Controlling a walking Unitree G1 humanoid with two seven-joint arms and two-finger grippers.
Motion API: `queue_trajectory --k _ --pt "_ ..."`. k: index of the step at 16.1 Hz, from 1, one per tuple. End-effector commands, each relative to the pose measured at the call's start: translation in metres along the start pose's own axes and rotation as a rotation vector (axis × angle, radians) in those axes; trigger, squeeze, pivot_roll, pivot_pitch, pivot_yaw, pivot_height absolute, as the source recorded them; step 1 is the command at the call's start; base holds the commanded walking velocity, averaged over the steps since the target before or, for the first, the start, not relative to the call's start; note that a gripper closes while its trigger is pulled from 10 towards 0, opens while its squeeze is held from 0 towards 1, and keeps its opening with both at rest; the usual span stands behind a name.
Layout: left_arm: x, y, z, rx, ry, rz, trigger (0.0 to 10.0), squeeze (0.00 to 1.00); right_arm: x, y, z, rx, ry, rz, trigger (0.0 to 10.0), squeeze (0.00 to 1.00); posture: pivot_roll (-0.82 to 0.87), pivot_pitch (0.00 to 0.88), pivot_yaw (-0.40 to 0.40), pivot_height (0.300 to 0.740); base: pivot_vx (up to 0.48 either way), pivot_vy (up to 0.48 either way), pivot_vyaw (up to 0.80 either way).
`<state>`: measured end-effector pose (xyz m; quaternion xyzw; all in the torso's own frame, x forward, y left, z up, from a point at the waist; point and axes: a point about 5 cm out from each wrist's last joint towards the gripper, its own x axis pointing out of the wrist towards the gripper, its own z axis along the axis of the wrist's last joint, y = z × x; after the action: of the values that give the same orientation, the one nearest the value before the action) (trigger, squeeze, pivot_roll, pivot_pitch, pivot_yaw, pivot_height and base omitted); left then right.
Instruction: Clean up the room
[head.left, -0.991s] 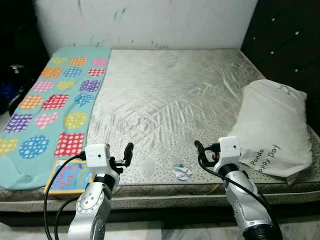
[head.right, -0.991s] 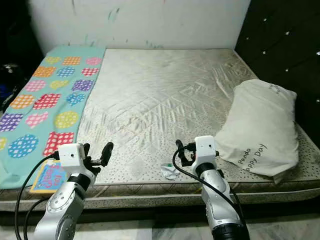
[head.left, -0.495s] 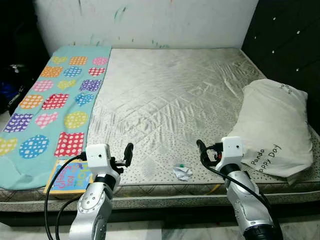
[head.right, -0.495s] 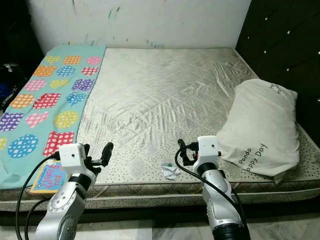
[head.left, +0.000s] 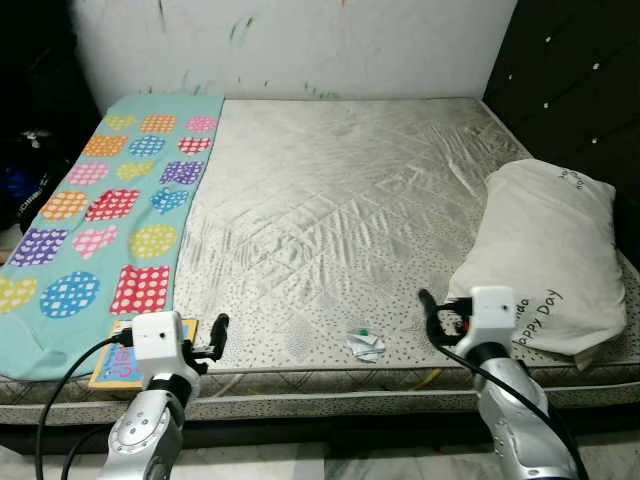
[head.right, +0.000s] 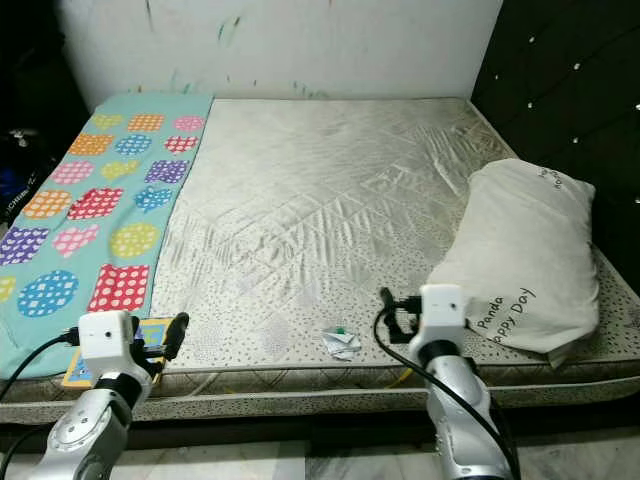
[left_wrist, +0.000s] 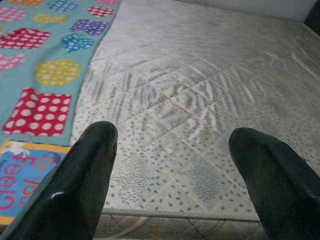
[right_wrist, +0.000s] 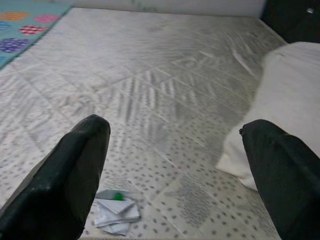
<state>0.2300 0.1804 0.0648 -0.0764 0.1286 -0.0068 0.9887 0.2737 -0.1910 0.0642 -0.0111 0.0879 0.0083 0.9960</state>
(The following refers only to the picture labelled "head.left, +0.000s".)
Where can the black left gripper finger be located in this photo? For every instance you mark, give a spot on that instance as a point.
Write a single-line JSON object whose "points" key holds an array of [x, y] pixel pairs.
{"points": [[219, 332]]}

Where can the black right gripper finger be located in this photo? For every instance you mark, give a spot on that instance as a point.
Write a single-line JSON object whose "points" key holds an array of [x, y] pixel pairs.
{"points": [[428, 310]]}

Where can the white paper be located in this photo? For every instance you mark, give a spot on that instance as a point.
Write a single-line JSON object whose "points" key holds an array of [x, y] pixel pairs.
{"points": [[366, 345]]}

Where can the yellow blue children's book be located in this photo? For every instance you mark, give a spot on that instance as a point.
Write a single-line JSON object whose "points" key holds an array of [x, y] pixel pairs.
{"points": [[108, 365]]}

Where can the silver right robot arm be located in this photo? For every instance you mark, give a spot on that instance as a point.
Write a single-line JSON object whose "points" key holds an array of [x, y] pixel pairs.
{"points": [[520, 410]]}

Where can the white pillow with black lettering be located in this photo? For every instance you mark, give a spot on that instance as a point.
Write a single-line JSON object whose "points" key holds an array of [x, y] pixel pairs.
{"points": [[540, 240]]}

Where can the white quilted mattress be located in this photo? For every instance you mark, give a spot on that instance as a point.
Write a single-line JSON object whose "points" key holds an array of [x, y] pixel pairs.
{"points": [[330, 200]]}

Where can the teal blanket with colourful shapes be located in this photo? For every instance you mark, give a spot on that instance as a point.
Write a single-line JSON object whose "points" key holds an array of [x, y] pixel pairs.
{"points": [[100, 200]]}

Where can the black bag with white lettering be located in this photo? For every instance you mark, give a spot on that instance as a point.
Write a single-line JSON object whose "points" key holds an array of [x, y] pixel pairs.
{"points": [[50, 190]]}

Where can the blue bag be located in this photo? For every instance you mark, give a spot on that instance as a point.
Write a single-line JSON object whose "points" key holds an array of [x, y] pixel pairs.
{"points": [[15, 185]]}

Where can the black tufted headboard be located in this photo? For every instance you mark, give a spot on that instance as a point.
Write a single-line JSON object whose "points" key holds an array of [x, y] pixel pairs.
{"points": [[570, 100]]}

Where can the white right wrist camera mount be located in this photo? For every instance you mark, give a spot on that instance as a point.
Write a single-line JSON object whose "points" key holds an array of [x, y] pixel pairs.
{"points": [[492, 312]]}

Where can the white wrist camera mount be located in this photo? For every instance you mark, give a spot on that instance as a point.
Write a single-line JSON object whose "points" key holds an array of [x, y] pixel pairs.
{"points": [[158, 340], [492, 312]]}

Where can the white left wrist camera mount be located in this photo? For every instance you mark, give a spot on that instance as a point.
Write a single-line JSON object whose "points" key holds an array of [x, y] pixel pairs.
{"points": [[158, 340]]}

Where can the black bed frame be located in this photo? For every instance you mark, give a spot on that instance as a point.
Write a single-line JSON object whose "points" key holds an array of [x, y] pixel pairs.
{"points": [[300, 432]]}

